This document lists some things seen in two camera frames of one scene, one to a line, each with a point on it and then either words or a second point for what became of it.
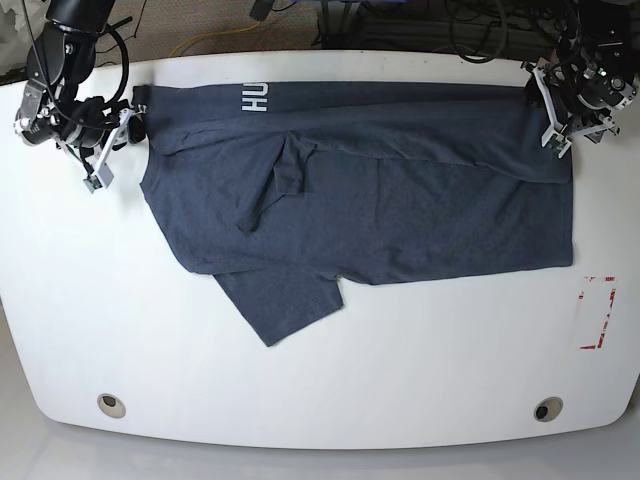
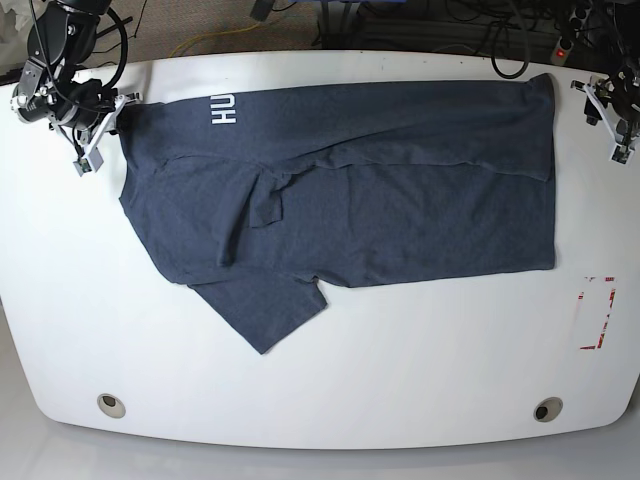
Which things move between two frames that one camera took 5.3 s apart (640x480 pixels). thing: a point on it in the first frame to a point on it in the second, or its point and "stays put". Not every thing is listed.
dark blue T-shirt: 282,189 stays put
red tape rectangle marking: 581,296 stays put
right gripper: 579,98 to 617,99
